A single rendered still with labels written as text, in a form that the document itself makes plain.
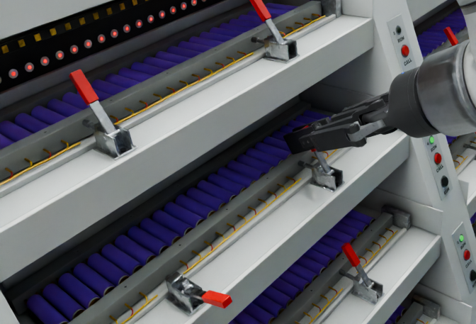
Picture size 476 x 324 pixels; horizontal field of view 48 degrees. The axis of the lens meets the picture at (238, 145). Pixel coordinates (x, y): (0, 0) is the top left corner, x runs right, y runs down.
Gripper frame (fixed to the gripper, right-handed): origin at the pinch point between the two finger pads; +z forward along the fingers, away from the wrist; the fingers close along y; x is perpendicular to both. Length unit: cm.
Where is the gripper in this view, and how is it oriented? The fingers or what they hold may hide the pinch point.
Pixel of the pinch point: (309, 136)
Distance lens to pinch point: 73.6
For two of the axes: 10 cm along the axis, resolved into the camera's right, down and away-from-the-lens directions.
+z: -5.6, 1.9, 8.1
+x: -4.7, -8.7, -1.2
